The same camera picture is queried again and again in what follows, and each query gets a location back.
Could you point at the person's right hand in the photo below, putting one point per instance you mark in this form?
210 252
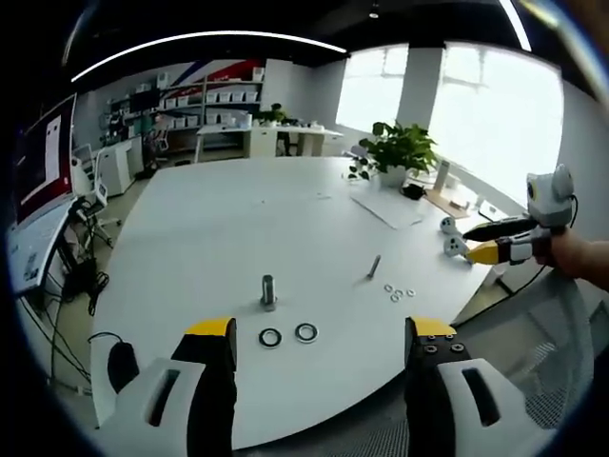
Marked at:
568 257

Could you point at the white paper sheet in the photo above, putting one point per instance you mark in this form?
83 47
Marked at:
387 208

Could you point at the potted green plant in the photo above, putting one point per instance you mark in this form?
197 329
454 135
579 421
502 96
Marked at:
397 152

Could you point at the threaded stud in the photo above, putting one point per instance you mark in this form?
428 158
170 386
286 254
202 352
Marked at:
268 292

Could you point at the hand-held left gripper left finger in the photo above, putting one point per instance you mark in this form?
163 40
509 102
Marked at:
166 395

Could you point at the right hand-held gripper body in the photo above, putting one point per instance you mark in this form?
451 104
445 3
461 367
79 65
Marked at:
547 200

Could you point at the wooden tray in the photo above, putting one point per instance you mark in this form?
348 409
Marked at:
452 202

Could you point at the long steel bolt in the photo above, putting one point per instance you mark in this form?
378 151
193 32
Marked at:
373 266

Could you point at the black computer mouse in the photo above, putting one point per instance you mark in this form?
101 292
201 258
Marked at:
122 369

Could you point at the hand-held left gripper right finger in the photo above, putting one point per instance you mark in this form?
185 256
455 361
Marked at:
457 385

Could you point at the white mouse pad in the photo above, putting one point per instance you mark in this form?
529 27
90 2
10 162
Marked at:
102 381

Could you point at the white office chair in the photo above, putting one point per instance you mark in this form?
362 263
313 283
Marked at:
102 181

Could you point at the white work desk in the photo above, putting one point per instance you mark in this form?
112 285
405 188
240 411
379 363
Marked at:
266 135

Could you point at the white storage shelf unit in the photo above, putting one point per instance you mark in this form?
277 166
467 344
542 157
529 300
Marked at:
209 102

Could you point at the black small object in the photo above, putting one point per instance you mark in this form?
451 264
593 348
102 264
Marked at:
413 191

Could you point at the large steel washer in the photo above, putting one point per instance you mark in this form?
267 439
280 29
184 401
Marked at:
306 331

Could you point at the white game controller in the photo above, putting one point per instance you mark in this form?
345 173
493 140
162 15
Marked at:
447 224
454 246

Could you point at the white cabinet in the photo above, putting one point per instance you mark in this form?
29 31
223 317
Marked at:
119 164

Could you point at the grey mesh office chair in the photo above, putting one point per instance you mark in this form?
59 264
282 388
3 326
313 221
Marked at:
537 352

